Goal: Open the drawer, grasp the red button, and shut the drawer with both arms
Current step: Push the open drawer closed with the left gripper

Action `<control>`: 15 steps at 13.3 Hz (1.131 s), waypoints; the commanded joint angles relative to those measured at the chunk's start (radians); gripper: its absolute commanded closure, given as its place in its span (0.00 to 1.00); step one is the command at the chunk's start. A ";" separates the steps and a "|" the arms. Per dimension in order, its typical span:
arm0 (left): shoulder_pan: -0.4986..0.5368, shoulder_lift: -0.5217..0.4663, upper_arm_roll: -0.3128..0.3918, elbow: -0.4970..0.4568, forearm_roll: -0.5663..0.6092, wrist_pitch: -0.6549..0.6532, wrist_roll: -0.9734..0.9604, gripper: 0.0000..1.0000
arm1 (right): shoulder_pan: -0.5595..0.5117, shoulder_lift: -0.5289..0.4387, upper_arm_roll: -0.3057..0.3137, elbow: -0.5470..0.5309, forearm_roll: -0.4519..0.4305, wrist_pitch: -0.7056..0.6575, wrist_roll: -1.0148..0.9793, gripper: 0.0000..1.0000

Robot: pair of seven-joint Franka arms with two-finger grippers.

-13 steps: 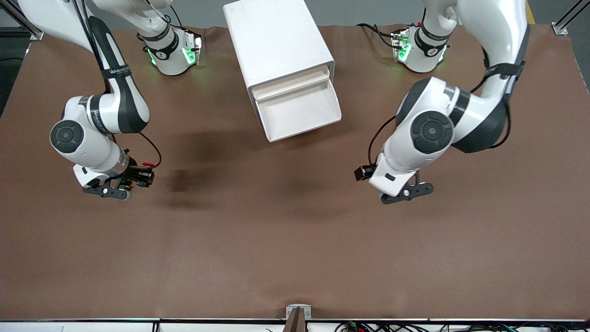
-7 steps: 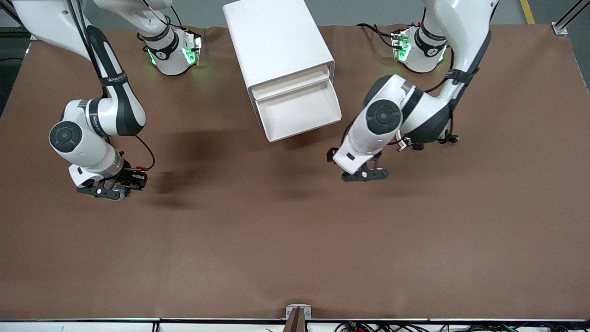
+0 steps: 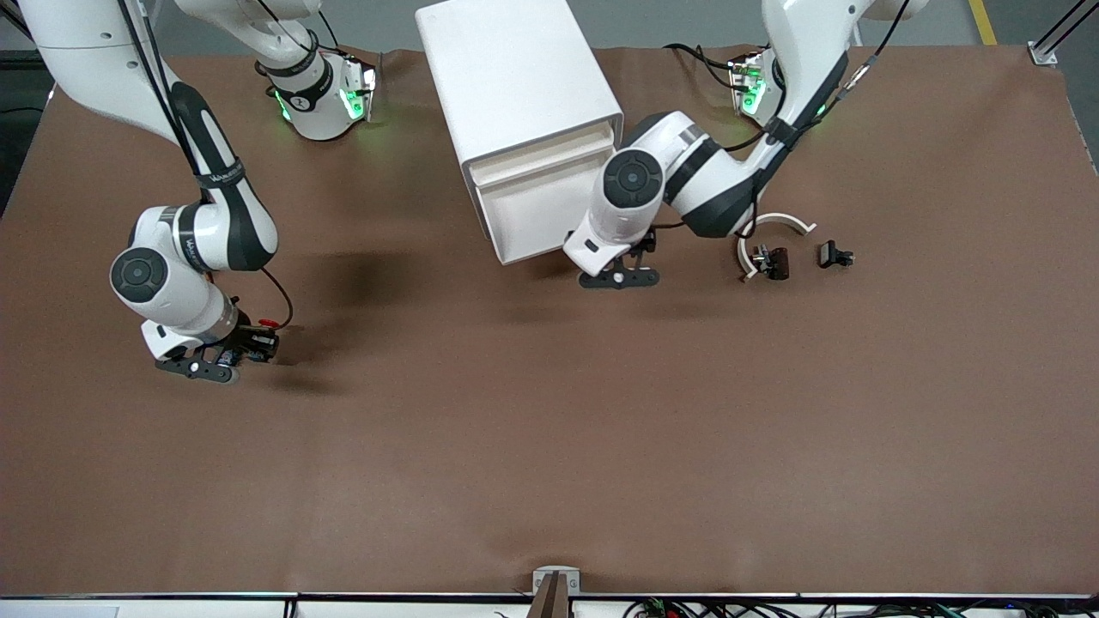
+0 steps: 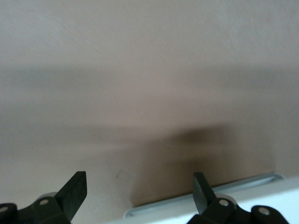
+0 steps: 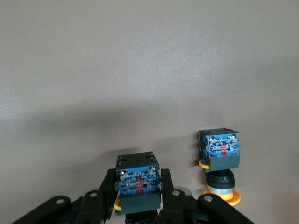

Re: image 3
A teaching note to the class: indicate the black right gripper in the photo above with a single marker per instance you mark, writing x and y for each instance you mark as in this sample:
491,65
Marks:
249,341

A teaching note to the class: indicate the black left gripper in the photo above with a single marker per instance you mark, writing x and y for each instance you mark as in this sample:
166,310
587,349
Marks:
646,243

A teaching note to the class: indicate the white plastic drawer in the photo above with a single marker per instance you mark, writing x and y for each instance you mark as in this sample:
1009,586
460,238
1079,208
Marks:
532,215

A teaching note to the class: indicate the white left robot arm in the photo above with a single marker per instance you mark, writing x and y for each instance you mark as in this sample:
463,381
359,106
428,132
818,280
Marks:
627,215

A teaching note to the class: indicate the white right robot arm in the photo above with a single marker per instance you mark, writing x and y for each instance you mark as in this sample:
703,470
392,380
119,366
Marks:
215,232

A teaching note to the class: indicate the white drawer cabinet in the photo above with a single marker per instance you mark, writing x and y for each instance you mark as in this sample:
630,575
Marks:
506,77

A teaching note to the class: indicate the dark brown small component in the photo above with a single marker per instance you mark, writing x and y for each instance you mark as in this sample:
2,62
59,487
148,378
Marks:
780,263

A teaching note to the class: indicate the white curved plastic piece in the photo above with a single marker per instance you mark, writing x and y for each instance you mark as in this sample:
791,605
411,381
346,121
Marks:
790,217

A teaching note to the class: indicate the small black component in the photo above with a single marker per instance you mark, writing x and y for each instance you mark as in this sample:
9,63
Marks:
828,253

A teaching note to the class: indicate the brown table mat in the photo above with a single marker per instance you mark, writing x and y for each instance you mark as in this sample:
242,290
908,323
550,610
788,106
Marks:
549,429

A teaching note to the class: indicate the white table edge rail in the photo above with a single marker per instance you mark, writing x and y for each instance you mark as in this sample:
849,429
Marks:
172,608

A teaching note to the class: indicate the grey metal table bracket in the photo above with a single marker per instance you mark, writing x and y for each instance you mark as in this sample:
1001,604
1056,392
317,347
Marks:
541,573

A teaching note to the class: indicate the aluminium frame profile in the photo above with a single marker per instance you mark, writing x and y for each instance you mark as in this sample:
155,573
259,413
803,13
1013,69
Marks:
1043,53

